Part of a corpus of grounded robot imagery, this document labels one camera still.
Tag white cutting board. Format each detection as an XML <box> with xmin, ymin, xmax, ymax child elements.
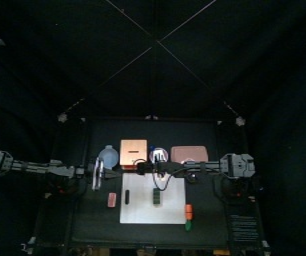
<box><xmin>118</xmin><ymin>172</ymin><xmax>187</xmax><ymax>225</ymax></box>

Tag pink rectangular container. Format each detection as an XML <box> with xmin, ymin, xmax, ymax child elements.
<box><xmin>169</xmin><ymin>145</ymin><xmax>209</xmax><ymax>164</ymax></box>

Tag orange toy carrot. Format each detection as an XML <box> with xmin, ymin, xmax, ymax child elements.
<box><xmin>183</xmin><ymin>203</ymin><xmax>194</xmax><ymax>232</ymax></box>

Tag copper orange box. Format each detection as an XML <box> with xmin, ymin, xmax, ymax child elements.
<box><xmin>118</xmin><ymin>139</ymin><xmax>149</xmax><ymax>167</ymax></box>

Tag white text label sticker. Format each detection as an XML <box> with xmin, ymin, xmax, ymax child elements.
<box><xmin>228</xmin><ymin>214</ymin><xmax>261</xmax><ymax>245</ymax></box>

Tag small pink block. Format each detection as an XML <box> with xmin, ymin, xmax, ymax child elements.
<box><xmin>106</xmin><ymin>192</ymin><xmax>117</xmax><ymax>209</ymax></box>

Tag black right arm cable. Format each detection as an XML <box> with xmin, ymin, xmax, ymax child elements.
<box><xmin>150</xmin><ymin>165</ymin><xmax>192</xmax><ymax>192</ymax></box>

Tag light blue bowl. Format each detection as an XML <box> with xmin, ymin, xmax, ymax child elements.
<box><xmin>97</xmin><ymin>144</ymin><xmax>121</xmax><ymax>170</ymax></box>

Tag dark green sushi roll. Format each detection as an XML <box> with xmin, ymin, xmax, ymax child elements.
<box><xmin>151</xmin><ymin>187</ymin><xmax>163</xmax><ymax>206</ymax></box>

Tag white pink round cup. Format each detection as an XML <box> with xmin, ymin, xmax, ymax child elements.
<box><xmin>149</xmin><ymin>147</ymin><xmax>170</xmax><ymax>164</ymax></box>

